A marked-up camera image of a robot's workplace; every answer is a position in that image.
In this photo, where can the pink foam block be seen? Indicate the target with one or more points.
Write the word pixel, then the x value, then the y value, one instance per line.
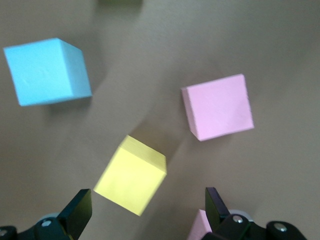
pixel 198 227
pixel 220 107

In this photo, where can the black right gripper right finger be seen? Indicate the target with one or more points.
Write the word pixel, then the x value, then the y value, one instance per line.
pixel 225 230

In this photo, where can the green foam block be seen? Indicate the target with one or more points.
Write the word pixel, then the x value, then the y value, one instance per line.
pixel 120 1

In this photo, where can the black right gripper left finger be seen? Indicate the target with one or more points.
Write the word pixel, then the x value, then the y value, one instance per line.
pixel 75 215

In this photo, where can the yellow foam block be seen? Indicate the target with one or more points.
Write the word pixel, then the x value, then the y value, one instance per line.
pixel 130 177

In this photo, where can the blue foam block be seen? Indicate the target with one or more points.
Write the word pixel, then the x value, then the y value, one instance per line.
pixel 45 75

